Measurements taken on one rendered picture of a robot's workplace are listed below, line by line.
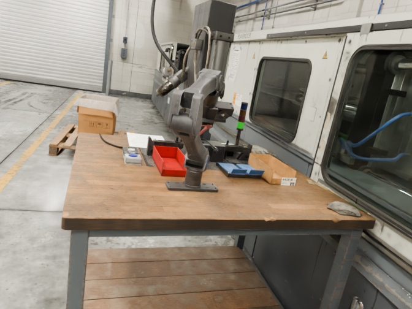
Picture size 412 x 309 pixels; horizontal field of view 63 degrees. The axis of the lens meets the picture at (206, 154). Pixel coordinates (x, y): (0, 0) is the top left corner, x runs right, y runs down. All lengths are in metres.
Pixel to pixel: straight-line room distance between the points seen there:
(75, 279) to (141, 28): 9.96
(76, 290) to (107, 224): 0.25
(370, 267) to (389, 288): 0.11
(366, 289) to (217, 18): 1.34
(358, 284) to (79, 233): 1.13
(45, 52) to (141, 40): 2.72
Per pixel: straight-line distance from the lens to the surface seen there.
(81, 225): 1.01
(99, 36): 10.72
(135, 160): 1.45
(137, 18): 10.81
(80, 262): 1.11
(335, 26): 1.92
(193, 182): 1.25
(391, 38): 1.57
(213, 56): 1.59
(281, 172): 1.65
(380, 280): 1.49
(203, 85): 1.09
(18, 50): 11.05
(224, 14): 1.70
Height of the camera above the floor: 1.36
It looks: 15 degrees down
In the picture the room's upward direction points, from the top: 10 degrees clockwise
